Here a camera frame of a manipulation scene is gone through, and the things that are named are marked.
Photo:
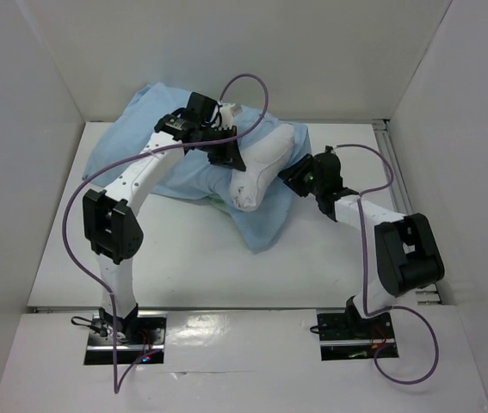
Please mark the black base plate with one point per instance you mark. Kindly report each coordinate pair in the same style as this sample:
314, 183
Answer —
145, 343
345, 338

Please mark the aluminium rail frame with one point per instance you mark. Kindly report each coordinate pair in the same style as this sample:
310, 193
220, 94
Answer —
424, 296

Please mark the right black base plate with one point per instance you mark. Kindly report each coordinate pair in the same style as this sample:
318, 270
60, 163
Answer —
345, 338

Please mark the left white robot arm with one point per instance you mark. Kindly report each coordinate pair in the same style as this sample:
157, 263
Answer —
110, 216

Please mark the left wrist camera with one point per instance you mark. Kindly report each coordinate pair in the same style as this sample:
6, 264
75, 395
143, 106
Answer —
200, 109

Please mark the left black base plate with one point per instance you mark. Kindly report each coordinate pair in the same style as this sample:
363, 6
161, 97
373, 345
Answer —
145, 343

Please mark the light blue pillowcase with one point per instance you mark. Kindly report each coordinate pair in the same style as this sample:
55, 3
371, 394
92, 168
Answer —
194, 178

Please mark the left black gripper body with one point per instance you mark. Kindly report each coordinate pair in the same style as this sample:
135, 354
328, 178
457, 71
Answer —
219, 153

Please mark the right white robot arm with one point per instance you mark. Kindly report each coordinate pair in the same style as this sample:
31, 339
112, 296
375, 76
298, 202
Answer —
399, 252

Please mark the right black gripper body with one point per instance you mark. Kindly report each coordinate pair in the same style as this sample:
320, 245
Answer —
293, 179

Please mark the white pillow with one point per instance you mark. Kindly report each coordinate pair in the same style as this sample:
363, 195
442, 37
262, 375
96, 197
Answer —
263, 160

